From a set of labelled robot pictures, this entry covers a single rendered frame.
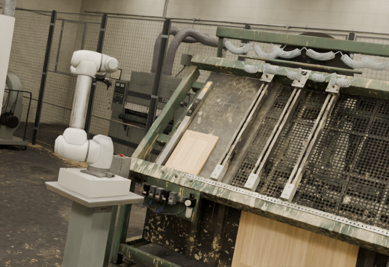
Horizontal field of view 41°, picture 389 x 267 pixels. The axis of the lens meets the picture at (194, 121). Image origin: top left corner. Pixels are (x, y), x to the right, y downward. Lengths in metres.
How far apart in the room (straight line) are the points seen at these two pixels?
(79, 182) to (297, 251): 1.62
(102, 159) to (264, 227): 1.32
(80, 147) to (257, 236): 1.48
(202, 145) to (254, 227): 0.78
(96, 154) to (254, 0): 6.89
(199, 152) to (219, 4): 6.56
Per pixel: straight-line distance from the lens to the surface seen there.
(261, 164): 3.87
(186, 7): 10.98
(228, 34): 5.11
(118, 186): 3.61
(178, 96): 4.65
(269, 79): 4.38
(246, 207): 3.77
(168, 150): 4.25
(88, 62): 3.62
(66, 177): 3.64
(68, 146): 3.55
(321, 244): 3.84
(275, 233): 3.95
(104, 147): 3.57
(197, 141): 4.25
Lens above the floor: 1.59
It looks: 4 degrees down
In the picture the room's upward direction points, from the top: 10 degrees clockwise
